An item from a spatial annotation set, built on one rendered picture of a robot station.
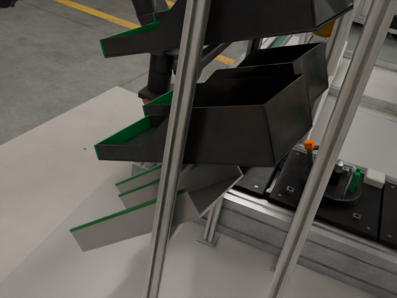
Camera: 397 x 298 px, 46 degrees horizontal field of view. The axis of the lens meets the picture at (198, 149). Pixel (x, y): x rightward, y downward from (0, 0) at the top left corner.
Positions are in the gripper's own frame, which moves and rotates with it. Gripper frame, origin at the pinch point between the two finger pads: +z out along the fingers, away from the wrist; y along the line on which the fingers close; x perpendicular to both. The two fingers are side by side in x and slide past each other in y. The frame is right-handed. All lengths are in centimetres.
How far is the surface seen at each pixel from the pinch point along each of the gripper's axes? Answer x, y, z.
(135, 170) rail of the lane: -4.8, -18.7, 2.9
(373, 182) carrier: -57, 6, 0
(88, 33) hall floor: 185, 255, 99
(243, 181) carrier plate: -28.6, -11.4, 0.6
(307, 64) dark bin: -37, -33, -38
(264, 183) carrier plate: -33.0, -9.1, 0.7
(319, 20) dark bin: -38, -52, -50
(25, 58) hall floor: 189, 175, 98
